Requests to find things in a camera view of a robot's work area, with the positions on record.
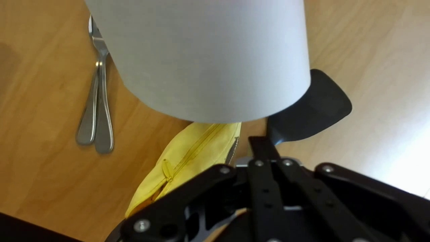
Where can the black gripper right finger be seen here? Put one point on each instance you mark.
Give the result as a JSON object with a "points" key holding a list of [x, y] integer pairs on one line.
{"points": [[340, 205]]}

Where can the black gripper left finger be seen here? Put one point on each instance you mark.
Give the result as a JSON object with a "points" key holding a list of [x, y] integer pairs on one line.
{"points": [[264, 196]]}

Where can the silver spoon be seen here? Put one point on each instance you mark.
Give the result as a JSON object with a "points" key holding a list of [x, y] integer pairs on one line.
{"points": [[88, 121]]}

